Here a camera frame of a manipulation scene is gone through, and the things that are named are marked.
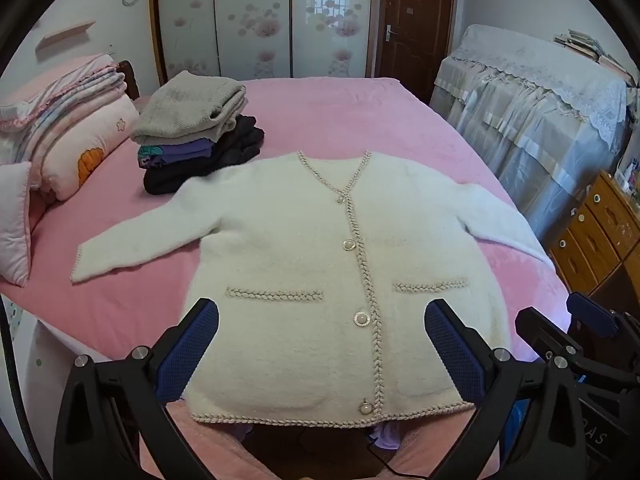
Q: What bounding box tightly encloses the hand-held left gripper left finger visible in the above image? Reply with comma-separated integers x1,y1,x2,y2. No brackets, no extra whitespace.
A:
52,297,221,480

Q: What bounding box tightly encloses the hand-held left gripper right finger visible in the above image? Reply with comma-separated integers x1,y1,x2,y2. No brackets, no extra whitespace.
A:
424,298,588,480

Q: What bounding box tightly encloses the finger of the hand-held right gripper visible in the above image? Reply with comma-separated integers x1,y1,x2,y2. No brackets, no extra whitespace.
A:
515,306,586,367
566,291,623,339

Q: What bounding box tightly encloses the white knit cardigan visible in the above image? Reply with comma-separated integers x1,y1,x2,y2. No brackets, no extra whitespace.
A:
70,150,556,428

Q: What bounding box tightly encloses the wooden drawer cabinet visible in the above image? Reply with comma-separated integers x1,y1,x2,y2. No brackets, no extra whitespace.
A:
547,170,640,296

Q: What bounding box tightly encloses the lavender cloth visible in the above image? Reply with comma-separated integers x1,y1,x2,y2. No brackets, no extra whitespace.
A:
372,422,404,453

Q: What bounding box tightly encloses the purple folded garment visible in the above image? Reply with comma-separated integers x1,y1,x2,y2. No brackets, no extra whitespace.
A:
137,139,217,168

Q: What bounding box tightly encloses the black folded garment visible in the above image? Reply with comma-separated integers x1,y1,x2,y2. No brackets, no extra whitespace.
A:
144,115,266,196

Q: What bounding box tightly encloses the small pink pillow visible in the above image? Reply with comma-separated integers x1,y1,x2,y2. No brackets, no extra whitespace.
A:
0,161,34,288

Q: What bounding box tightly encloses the lace covered furniture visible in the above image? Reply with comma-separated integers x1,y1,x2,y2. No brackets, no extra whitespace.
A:
432,24,640,241

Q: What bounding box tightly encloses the pink pumpkin print pillow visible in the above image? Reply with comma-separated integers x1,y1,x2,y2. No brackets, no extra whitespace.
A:
0,95,141,203

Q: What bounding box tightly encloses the grey folded sweater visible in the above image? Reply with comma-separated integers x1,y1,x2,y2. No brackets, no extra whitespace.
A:
131,71,248,146

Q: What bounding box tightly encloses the pink bed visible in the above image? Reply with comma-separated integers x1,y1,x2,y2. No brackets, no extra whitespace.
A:
0,77,573,480

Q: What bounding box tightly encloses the stack of books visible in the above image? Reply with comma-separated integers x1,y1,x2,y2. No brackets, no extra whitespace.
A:
552,30,640,86

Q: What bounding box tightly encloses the brown wooden headboard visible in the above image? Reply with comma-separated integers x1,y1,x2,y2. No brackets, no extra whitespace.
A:
117,60,141,101

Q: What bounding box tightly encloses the striped folded blanket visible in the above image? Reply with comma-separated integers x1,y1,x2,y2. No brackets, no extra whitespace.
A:
0,54,128,133

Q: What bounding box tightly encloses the dark brown door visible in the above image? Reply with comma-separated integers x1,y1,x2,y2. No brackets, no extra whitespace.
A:
375,0,458,106

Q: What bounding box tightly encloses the floral sliding door wardrobe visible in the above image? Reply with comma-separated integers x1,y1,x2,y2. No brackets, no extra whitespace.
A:
152,0,388,86

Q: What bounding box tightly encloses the beige wall shelf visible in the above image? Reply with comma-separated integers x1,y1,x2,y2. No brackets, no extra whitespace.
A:
35,21,96,52

